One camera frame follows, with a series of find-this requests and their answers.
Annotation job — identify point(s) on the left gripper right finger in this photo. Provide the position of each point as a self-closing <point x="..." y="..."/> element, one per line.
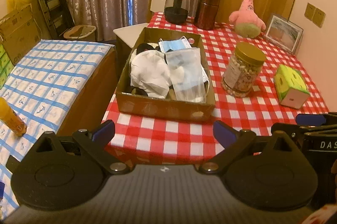
<point x="236" y="144"/>

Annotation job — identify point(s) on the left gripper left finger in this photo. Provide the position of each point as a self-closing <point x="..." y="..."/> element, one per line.
<point x="93" y="143"/>

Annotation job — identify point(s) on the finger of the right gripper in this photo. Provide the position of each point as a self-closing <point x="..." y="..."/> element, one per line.
<point x="296" y="132"/>
<point x="317" y="119"/>

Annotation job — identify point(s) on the clear plastic mask bag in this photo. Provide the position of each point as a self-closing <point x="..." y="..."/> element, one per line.
<point x="186" y="74"/>

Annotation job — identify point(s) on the white face mask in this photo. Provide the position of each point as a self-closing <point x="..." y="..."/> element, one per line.
<point x="150" y="72"/>

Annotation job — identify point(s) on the black hair band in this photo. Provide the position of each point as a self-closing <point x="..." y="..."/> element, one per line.
<point x="147" y="46"/>

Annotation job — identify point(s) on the blue surgical mask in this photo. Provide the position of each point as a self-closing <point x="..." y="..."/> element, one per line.
<point x="173" y="45"/>

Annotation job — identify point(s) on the green tissue box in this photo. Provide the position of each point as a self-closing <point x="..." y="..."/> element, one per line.
<point x="291" y="89"/>

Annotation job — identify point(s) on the red white checkered tablecloth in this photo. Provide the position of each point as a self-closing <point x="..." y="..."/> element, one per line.
<point x="158" y="141"/>

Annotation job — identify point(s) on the brown cardboard box tray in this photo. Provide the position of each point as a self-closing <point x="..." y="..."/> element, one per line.
<point x="134" y="100"/>

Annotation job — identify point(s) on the nut jar with gold lid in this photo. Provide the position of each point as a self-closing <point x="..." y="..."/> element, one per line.
<point x="244" y="66"/>

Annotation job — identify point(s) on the blue white checkered cloth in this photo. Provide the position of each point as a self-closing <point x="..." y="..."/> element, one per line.
<point x="58" y="86"/>

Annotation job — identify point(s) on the orange juice bottle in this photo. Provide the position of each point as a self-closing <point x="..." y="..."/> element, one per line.
<point x="11" y="119"/>

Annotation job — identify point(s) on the pink starfish plush toy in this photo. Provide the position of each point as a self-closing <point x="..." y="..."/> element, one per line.
<point x="246" y="22"/>

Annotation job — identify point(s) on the beige waste bin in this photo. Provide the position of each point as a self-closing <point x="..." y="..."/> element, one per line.
<point x="81" y="33"/>

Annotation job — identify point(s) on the green tissue packs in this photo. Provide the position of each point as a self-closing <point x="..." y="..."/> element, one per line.
<point x="6" y="66"/>

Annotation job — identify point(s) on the stacked cardboard boxes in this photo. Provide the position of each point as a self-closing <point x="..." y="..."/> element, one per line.
<point x="19" y="33"/>

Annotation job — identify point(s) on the brown cylindrical canister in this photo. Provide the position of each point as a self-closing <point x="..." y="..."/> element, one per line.
<point x="206" y="14"/>

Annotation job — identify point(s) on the glass jar with dark base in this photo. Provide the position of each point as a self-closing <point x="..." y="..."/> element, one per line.
<point x="176" y="11"/>

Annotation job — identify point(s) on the white wooden chair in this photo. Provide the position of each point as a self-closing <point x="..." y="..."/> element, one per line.
<point x="127" y="36"/>

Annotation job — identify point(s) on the acrylic picture frame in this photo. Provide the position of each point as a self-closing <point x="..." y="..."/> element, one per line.
<point x="283" y="33"/>

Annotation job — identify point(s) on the double wall socket plate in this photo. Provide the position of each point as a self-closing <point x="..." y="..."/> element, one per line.
<point x="315" y="15"/>

